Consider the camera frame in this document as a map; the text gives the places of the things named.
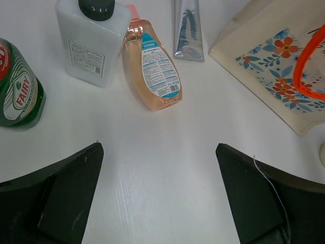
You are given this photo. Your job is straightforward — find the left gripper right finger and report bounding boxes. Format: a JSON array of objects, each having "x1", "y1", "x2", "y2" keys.
[{"x1": 216, "y1": 143, "x2": 324, "y2": 243}]

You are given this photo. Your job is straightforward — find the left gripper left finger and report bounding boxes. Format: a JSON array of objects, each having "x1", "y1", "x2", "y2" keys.
[{"x1": 1, "y1": 142, "x2": 104, "y2": 243}]

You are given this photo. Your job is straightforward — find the green dish soap bottle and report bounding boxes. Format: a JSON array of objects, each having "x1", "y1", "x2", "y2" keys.
[{"x1": 1, "y1": 38, "x2": 46, "y2": 128}]

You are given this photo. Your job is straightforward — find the white bottle black cap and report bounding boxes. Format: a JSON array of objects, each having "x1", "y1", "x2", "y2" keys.
[{"x1": 55, "y1": 1, "x2": 132, "y2": 88}]

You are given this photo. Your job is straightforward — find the pink shampoo bottle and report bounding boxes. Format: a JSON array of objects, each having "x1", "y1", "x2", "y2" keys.
[{"x1": 122, "y1": 5, "x2": 182, "y2": 111}]

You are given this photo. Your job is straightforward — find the silver tube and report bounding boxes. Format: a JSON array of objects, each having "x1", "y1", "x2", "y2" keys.
[{"x1": 174, "y1": 0, "x2": 205, "y2": 62}]

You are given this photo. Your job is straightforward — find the canvas bag orange handles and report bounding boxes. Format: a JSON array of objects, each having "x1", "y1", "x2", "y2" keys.
[{"x1": 209, "y1": 1, "x2": 324, "y2": 135}]

